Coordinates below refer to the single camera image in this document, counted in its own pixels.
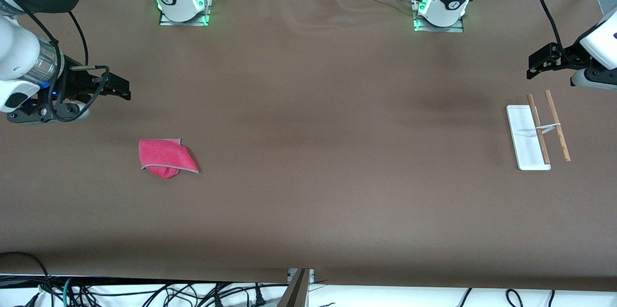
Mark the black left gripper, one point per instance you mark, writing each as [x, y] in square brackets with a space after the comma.
[571, 55]

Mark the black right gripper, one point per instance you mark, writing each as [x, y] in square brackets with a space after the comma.
[73, 80]

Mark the pink microfibre towel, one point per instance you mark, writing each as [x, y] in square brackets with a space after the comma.
[164, 155]

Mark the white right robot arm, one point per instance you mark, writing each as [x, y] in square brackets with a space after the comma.
[19, 51]

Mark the white rack with wooden rods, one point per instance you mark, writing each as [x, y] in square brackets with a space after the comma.
[526, 143]

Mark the aluminium profile beam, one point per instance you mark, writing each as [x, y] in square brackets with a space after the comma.
[294, 292]

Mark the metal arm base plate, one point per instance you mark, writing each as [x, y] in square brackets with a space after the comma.
[166, 20]
[455, 29]

